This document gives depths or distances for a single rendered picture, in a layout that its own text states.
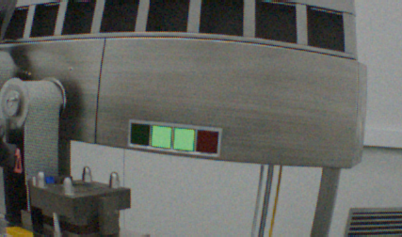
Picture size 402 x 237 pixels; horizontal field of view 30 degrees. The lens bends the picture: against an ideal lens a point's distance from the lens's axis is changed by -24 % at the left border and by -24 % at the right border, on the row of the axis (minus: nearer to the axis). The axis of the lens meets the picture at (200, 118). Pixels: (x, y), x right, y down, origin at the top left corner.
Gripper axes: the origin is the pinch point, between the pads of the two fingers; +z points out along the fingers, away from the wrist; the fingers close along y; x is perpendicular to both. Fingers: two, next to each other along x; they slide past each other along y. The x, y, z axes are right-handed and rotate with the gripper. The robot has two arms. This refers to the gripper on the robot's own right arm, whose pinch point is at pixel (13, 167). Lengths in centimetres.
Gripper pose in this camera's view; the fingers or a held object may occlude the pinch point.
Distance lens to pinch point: 216.9
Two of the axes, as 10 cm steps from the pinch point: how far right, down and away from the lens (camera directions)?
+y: 9.4, 0.9, -3.3
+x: 2.4, -8.7, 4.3
